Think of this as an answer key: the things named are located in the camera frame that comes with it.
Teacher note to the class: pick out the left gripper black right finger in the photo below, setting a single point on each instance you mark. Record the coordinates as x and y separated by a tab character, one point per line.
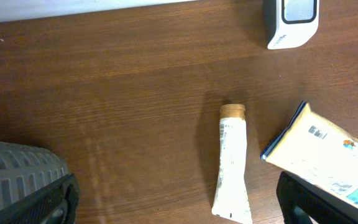
303	202

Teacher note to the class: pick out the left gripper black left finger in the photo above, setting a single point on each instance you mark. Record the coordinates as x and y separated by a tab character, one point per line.
57	203

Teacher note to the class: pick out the yellow snack packet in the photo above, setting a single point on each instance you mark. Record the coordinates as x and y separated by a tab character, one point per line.
319	151

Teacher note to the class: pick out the white barcode scanner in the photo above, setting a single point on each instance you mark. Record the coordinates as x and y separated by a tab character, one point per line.
290	23

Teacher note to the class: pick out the grey plastic mesh basket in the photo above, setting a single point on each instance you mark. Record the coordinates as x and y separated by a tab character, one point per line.
25	169

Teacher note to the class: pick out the white tube with tan cap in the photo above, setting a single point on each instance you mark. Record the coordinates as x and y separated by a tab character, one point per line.
230	199

